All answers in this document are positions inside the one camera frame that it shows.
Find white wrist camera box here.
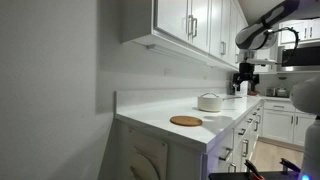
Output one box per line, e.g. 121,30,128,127
246,57,278,66

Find white upper wall cabinets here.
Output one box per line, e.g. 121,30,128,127
120,0,249,72

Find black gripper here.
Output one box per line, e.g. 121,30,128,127
232,62,260,94

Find white lower counter cabinets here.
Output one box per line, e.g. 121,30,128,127
114,99,265,180

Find black robot cart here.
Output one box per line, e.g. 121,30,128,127
208,171,302,180

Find steel countertop pot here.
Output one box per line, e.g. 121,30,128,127
276,87,290,98

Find black microwave oven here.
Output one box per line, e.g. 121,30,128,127
276,45,320,74

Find red-handled black clamp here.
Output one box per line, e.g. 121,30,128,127
244,158,266,180

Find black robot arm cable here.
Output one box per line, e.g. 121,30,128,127
263,26,300,58

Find white background lower cabinets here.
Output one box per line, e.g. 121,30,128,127
261,99,317,147

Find white background upper cabinets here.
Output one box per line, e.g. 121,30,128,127
278,19,320,46

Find white background cabinets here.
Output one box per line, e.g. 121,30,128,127
278,19,320,46
261,99,317,147

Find steel toaster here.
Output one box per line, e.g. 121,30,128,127
265,87,277,98

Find white pot with steel handle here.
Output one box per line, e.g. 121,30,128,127
197,94,243,113

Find round cork trivet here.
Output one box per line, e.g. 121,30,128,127
169,115,204,128

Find white round plate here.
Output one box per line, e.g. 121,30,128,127
198,92,223,100

